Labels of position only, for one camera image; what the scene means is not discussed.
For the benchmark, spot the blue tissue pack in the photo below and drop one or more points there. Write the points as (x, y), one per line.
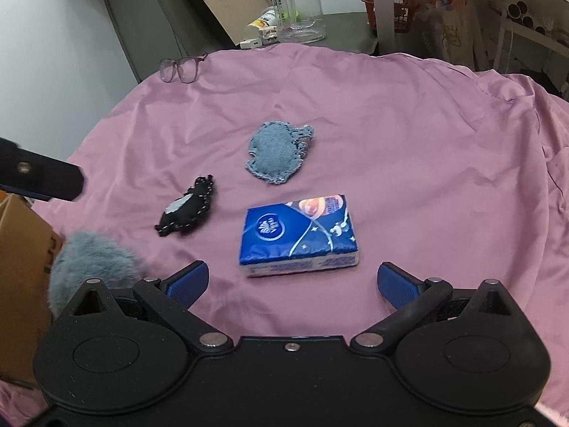
(298, 231)

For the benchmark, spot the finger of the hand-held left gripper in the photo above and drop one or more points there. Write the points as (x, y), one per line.
(40, 173)

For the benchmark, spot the clear plastic water jug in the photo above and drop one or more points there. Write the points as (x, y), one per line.
(295, 2)

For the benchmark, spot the dark low platform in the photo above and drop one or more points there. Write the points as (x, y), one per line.
(344, 31)

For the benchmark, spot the beige printed tote bag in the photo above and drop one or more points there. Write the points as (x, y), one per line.
(451, 31)

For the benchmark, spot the white charger block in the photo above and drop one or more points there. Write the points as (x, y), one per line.
(250, 43)

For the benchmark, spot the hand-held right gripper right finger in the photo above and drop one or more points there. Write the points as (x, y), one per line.
(398, 287)

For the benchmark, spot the purple-framed eyeglasses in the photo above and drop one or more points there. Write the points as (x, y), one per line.
(178, 70)

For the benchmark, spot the brown cardboard box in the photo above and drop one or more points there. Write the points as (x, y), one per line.
(20, 275)

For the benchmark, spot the red plastic basket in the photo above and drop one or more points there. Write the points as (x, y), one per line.
(393, 11)

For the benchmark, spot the yellow-label small bottle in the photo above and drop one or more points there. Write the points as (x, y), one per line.
(262, 21)

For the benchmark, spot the pink bed blanket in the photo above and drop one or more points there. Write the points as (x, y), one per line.
(400, 151)

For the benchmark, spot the white desk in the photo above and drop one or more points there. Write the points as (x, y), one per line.
(382, 4)

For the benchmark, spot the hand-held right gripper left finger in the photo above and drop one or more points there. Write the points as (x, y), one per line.
(189, 282)

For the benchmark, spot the grey fluffy plush toy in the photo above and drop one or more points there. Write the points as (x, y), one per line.
(89, 260)

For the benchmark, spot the black felt soft toy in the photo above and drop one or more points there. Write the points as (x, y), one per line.
(189, 207)

